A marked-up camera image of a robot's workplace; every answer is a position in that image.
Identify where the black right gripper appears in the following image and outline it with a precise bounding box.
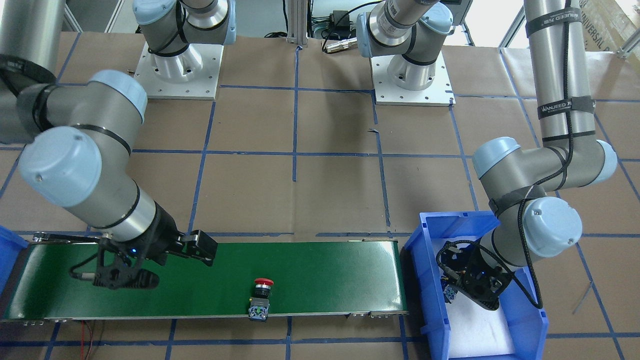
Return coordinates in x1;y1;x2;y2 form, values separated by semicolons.
93;205;218;290

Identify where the green conveyor belt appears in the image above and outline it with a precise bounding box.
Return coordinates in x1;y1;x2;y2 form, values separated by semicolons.
1;241;408;321

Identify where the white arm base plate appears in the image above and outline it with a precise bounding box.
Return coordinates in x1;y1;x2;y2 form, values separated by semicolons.
370;54;456;107
134;44;224;101

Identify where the blue destination bin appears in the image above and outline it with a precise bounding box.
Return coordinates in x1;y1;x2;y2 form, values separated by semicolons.
0;225;29;294

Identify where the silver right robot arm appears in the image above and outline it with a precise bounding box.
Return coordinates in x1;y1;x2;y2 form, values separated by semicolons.
1;0;183;289

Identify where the yellow push button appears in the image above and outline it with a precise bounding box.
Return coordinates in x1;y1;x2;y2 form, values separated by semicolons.
441;281;458;304

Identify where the aluminium frame post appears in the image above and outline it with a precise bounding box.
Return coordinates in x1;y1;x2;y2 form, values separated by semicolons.
285;0;310;48

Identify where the blue source bin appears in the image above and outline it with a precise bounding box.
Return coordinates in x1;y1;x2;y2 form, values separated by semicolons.
405;210;549;360

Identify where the red push button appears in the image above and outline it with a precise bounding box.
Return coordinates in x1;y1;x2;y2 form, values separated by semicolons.
247;278;274;322

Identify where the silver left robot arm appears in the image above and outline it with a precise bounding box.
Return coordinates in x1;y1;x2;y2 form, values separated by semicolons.
193;38;569;240

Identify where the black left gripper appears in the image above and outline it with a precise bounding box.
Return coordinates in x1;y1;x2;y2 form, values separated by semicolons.
438;241;513;311

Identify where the white foam pad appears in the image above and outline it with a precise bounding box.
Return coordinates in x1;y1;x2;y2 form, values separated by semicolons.
435;246;515;358

